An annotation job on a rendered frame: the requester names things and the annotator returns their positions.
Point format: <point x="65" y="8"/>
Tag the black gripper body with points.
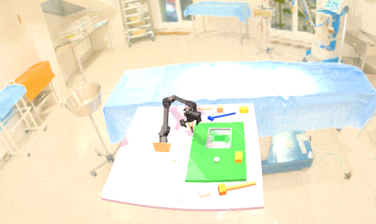
<point x="189" y="120"/>

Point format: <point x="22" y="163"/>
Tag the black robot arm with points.
<point x="166" y="102"/>

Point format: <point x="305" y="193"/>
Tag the green flat mat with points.
<point x="201" y="163"/>

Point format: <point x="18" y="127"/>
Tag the blue putter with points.
<point x="212" y="118"/>

